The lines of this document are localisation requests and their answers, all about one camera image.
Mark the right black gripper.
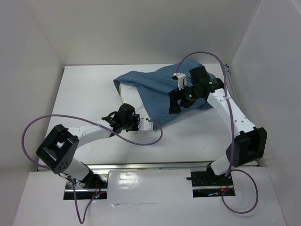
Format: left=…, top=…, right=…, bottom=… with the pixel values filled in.
left=169, top=83, right=203, bottom=114

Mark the blue pillowcase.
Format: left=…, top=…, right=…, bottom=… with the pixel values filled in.
left=113, top=60, right=202, bottom=127

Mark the white pillow yellow edge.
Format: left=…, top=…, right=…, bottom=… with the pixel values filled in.
left=119, top=83, right=149, bottom=118

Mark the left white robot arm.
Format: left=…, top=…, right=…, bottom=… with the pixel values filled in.
left=36, top=104, right=140, bottom=188

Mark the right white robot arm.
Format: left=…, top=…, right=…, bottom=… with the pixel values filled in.
left=168, top=66, right=267, bottom=185

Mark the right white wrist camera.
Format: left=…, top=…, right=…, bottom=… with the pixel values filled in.
left=172, top=73, right=188, bottom=90

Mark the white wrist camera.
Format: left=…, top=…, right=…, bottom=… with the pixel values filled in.
left=172, top=73, right=188, bottom=90
left=138, top=116, right=153, bottom=131

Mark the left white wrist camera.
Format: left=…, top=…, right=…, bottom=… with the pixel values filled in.
left=138, top=116, right=153, bottom=131

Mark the aluminium side rail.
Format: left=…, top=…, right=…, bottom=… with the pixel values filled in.
left=223, top=64, right=235, bottom=98

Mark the aluminium front rail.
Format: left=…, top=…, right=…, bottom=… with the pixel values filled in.
left=37, top=160, right=258, bottom=171

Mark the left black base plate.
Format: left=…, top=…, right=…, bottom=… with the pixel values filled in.
left=59, top=172, right=109, bottom=200

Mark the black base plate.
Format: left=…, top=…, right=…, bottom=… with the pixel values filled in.
left=59, top=172, right=109, bottom=200
left=186, top=171, right=236, bottom=198

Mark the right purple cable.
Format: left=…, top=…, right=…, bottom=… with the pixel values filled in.
left=175, top=51, right=260, bottom=214

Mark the purple cable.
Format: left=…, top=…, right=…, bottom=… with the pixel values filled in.
left=21, top=114, right=164, bottom=224
left=175, top=51, right=260, bottom=214

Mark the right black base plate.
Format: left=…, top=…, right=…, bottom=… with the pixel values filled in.
left=186, top=171, right=236, bottom=198

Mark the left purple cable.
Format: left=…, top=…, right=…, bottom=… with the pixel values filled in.
left=21, top=114, right=164, bottom=224

